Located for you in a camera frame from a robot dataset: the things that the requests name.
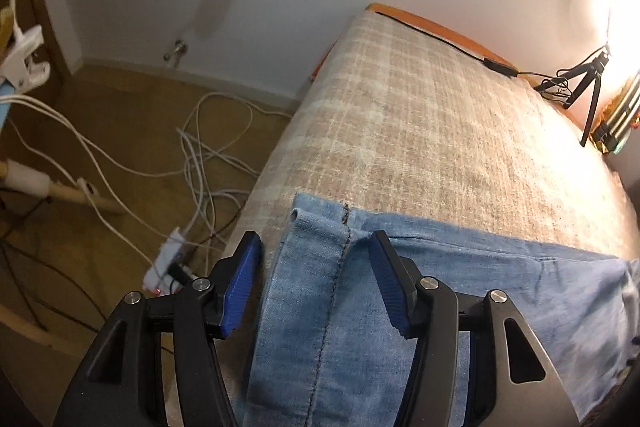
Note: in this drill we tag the blue chair with wooden legs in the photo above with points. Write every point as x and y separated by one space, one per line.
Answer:
65 194

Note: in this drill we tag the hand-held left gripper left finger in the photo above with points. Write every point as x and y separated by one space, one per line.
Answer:
242 282

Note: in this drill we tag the blue denim pants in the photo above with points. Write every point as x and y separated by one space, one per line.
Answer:
300 307

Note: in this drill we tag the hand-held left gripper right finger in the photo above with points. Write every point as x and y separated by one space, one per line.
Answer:
392 292

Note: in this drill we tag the white power strip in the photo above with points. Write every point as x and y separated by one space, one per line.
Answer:
167 257

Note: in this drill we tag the wall pipe valve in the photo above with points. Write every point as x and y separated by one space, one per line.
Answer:
176 50

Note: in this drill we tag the black tripod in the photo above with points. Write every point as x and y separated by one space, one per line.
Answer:
592 107

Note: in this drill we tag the white gooseneck clamp lamp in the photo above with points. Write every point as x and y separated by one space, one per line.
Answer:
22 52

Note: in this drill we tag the cloth-wrapped metal stand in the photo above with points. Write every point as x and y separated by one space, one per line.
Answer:
620 122

